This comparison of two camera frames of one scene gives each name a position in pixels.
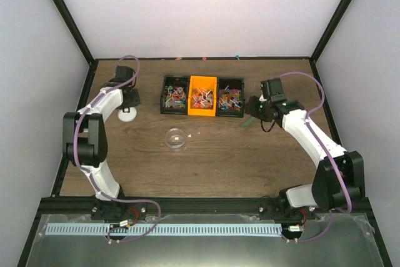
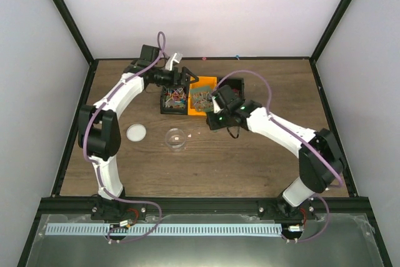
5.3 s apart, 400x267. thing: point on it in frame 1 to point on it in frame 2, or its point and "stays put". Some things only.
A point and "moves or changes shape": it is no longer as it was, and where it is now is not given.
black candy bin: (174, 94) stays put
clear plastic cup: (175, 138) stays put
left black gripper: (135, 100) to (174, 82)
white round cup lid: (127, 117) to (136, 132)
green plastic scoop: (246, 123) moves or changes shape
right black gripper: (250, 109) to (212, 124)
